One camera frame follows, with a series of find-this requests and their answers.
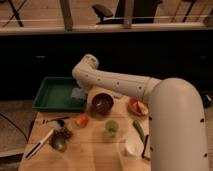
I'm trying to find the blue sponge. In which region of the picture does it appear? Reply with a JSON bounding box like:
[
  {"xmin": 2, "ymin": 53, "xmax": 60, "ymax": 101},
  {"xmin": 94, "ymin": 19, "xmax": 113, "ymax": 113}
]
[{"xmin": 71, "ymin": 87, "xmax": 87, "ymax": 100}]

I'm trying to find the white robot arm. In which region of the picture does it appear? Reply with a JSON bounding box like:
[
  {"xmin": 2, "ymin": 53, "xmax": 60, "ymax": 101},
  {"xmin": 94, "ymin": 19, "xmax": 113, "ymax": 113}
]
[{"xmin": 72, "ymin": 54, "xmax": 209, "ymax": 171}]

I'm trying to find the green plastic tray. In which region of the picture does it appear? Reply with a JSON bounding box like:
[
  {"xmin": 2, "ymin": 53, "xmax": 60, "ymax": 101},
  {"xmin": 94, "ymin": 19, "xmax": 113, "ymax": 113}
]
[{"xmin": 32, "ymin": 77, "xmax": 87, "ymax": 113}]

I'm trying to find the dark red bowl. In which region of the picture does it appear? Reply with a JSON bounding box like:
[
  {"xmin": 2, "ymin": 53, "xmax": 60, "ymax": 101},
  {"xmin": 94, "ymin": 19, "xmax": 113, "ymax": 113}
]
[{"xmin": 91, "ymin": 93, "xmax": 114, "ymax": 115}]

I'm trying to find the small blue cloth piece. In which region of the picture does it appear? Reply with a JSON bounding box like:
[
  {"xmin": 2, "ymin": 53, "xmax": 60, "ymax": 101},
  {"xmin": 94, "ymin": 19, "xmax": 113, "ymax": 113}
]
[{"xmin": 113, "ymin": 94, "xmax": 123, "ymax": 99}]

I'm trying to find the red apple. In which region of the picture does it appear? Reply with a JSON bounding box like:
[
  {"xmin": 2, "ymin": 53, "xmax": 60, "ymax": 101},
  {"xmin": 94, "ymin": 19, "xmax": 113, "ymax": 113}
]
[{"xmin": 75, "ymin": 114, "xmax": 89, "ymax": 128}]

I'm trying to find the green cup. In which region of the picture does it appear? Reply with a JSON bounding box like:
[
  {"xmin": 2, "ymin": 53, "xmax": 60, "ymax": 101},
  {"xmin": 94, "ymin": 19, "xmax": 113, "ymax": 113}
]
[{"xmin": 105, "ymin": 120, "xmax": 119, "ymax": 137}]

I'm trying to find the orange bowl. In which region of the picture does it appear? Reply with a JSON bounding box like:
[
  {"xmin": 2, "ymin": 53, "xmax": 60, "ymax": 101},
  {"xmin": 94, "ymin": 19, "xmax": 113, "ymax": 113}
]
[{"xmin": 128, "ymin": 98, "xmax": 148, "ymax": 116}]

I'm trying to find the black fork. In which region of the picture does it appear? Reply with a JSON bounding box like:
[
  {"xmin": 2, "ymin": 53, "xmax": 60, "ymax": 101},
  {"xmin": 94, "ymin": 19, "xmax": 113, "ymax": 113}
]
[{"xmin": 41, "ymin": 116, "xmax": 70, "ymax": 124}]

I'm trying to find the metal cup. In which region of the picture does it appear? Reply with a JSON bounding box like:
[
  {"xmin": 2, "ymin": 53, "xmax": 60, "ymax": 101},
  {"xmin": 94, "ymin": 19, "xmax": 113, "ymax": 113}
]
[{"xmin": 49, "ymin": 135, "xmax": 66, "ymax": 152}]

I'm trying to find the banana piece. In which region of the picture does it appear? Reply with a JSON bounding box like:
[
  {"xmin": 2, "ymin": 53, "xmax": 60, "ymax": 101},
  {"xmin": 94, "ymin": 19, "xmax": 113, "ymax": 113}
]
[{"xmin": 138, "ymin": 101, "xmax": 148, "ymax": 114}]

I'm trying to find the green cucumber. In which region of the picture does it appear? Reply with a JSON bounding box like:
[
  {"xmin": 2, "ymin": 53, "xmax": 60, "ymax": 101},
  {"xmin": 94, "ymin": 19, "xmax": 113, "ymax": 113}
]
[{"xmin": 133, "ymin": 120, "xmax": 145, "ymax": 143}]

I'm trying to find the white cup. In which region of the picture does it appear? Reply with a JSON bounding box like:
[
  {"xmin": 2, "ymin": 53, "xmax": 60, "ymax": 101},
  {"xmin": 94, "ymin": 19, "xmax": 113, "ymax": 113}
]
[{"xmin": 125, "ymin": 136, "xmax": 144, "ymax": 157}]

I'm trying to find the black office chair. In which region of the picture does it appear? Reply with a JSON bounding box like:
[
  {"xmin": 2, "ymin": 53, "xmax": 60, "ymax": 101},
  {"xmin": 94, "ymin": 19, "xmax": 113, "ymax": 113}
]
[{"xmin": 92, "ymin": 0, "xmax": 162, "ymax": 25}]

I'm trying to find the wooden brush block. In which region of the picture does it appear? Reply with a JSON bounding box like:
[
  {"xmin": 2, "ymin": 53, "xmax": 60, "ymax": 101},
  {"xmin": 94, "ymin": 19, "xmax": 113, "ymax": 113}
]
[{"xmin": 141, "ymin": 135, "xmax": 150, "ymax": 160}]

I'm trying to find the black floor device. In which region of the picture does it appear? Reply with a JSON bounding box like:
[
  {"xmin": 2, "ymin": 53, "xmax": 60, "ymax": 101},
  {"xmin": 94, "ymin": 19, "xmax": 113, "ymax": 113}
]
[{"xmin": 202, "ymin": 94, "xmax": 212, "ymax": 108}]

